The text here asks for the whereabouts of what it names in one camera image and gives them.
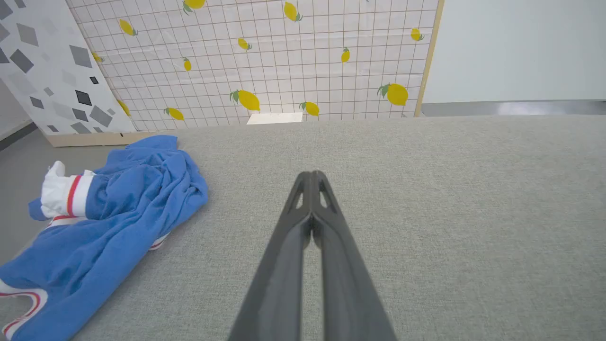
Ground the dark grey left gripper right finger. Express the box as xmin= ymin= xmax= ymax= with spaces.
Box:
xmin=312 ymin=170 xmax=397 ymax=341

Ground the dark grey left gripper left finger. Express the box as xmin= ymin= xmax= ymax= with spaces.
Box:
xmin=229 ymin=171 xmax=312 ymax=341

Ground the blue shirt with white trim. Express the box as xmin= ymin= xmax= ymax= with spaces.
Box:
xmin=0 ymin=135 xmax=210 ymax=341

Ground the grey fabric sofa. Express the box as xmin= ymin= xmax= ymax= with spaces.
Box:
xmin=0 ymin=115 xmax=606 ymax=341

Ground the white box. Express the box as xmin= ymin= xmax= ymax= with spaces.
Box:
xmin=246 ymin=112 xmax=303 ymax=125

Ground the lemon print grid panel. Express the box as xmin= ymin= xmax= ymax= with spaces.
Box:
xmin=66 ymin=0 xmax=446 ymax=132

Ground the grey terrazzo pattern panel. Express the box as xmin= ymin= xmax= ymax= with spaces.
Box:
xmin=0 ymin=0 xmax=159 ymax=147

